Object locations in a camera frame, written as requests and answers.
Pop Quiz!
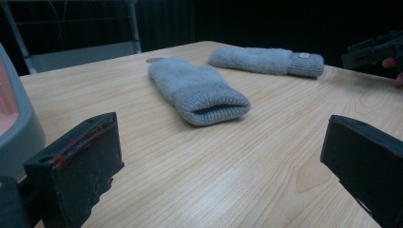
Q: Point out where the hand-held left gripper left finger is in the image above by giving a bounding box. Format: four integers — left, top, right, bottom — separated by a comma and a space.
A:
23, 111, 125, 228

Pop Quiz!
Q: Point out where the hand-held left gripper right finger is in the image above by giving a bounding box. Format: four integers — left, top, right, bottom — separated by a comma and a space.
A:
319, 114, 403, 228

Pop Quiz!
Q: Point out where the grey knitted mitten with tag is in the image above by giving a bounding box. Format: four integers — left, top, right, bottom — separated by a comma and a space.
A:
207, 47, 325, 79

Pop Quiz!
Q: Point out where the grey and pink plastic container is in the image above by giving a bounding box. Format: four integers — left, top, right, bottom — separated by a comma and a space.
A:
0, 43, 47, 181

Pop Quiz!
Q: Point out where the grey metal stand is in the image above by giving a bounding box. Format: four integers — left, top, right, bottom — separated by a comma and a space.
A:
0, 0, 143, 75

